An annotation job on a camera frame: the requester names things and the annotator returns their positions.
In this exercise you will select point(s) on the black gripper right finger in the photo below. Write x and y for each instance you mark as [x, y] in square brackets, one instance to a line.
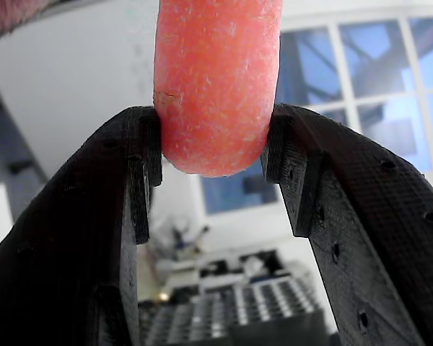
[382, 234]

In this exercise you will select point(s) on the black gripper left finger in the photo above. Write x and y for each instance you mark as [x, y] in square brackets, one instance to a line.
[57, 252]

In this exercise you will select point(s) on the small orange snack piece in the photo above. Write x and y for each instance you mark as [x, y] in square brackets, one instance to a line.
[216, 90]

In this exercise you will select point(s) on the grey parts drawer rack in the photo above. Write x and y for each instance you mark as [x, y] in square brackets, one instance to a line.
[238, 306]

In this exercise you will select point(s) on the white-framed window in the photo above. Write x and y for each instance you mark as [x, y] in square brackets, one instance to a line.
[375, 72]

